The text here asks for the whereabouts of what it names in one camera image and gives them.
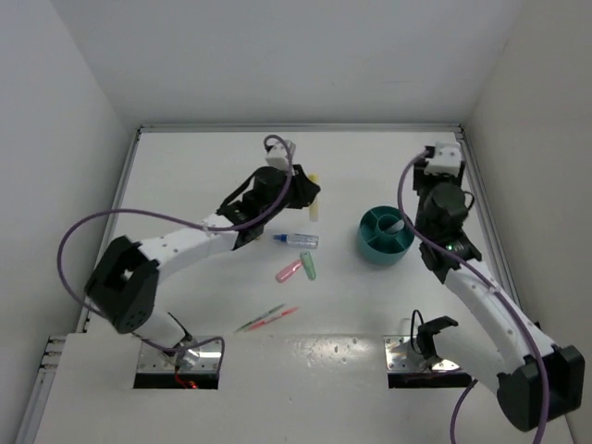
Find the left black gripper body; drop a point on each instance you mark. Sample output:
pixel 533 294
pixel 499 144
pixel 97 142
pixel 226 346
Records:
pixel 296 196

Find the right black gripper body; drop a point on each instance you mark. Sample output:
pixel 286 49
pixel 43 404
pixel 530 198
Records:
pixel 423 183

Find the white item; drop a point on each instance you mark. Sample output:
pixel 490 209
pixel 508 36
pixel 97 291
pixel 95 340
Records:
pixel 399 225

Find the yellow highlighter marker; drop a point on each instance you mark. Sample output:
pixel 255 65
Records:
pixel 314 207

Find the clear spray bottle blue cap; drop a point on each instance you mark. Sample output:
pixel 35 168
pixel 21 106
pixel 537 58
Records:
pixel 297 240

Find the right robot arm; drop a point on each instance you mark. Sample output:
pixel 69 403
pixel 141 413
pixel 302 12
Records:
pixel 533 378

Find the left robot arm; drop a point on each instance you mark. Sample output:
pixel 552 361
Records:
pixel 124 284

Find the teal round divided container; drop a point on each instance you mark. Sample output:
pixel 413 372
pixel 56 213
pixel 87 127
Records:
pixel 375 244

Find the pink highlighter marker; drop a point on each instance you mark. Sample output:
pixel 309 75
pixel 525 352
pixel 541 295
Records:
pixel 288 271

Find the green highlighter marker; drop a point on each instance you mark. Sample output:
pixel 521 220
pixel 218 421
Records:
pixel 308 265

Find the green thin pen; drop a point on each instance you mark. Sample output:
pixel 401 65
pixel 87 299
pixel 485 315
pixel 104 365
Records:
pixel 259 318

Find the red thin pen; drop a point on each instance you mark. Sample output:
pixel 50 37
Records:
pixel 273 318

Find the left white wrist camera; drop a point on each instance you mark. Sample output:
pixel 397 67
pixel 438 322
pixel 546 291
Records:
pixel 277 156

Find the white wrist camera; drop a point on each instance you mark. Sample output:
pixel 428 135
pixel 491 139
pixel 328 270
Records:
pixel 277 156
pixel 444 158

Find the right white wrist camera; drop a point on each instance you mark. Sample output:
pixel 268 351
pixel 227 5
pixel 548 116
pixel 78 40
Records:
pixel 444 158

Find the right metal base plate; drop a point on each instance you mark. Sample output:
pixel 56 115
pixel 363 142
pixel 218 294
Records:
pixel 401 359

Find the metal base plate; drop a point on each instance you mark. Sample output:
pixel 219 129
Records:
pixel 198 360
pixel 401 359

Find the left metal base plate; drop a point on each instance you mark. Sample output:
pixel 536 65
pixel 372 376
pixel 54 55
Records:
pixel 198 360

